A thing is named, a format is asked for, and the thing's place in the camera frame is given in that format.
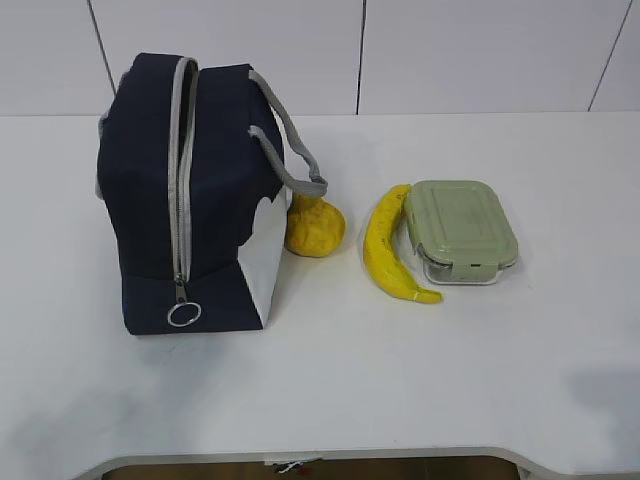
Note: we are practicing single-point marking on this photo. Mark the yellow pear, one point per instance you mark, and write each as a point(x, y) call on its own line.
point(315, 227)

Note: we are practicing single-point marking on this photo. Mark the yellow banana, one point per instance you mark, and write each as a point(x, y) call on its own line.
point(382, 263)

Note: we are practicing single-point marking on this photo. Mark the green lid glass container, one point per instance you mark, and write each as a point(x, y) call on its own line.
point(460, 232)

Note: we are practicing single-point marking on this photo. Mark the navy blue lunch bag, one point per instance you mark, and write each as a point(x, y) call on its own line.
point(195, 166)

